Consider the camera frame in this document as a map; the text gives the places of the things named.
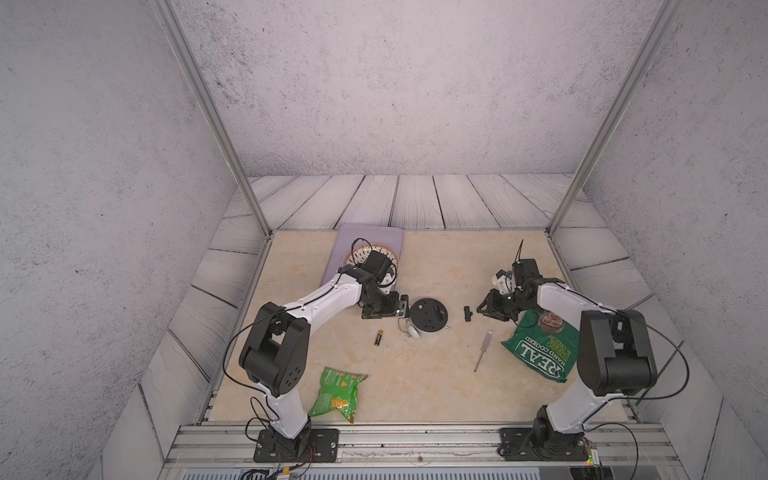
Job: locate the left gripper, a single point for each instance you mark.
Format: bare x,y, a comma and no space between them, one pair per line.
393,310

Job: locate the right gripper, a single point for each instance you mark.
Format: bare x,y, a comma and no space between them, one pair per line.
491,308

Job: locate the clear handled screwdriver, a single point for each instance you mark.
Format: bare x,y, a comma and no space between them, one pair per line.
483,348

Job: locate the white alarm clock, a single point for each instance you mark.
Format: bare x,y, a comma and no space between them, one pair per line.
426,317

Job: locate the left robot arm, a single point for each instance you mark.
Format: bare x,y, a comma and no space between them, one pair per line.
274,354

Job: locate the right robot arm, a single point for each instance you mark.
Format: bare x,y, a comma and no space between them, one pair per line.
615,358

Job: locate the patterned bowl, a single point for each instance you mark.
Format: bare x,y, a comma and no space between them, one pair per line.
361,251

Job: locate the dark green chips bag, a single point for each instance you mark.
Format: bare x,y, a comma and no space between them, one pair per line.
545,343

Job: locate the lavender tray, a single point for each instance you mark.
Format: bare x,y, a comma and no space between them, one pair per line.
352,234

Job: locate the light green snack bag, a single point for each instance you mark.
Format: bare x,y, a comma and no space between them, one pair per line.
338,392

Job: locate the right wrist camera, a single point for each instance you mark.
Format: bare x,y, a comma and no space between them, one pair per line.
504,282

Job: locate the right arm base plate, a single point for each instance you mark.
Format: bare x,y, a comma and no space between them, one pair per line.
527,444

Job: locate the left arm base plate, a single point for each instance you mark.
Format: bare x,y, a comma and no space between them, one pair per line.
311,445

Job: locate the aluminium front rail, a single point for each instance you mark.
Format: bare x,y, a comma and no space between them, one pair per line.
428,445

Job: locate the right metal frame post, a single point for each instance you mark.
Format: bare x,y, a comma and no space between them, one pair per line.
643,60

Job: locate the metal frame post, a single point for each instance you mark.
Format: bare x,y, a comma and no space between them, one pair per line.
192,73
643,60

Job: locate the left metal frame post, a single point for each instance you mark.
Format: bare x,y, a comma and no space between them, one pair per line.
192,73

